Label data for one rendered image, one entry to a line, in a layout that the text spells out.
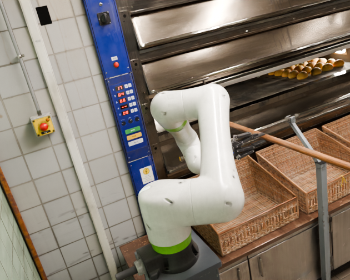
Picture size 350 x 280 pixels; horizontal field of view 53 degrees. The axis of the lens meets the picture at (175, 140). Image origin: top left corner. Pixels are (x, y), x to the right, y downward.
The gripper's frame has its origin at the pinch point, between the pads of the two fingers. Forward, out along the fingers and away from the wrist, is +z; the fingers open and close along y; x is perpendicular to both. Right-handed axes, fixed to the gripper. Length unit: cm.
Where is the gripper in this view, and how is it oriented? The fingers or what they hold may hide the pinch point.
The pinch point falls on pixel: (258, 139)
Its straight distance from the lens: 179.9
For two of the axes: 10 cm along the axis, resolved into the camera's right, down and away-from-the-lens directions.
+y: 1.9, 9.1, 3.6
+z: 8.9, -3.2, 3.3
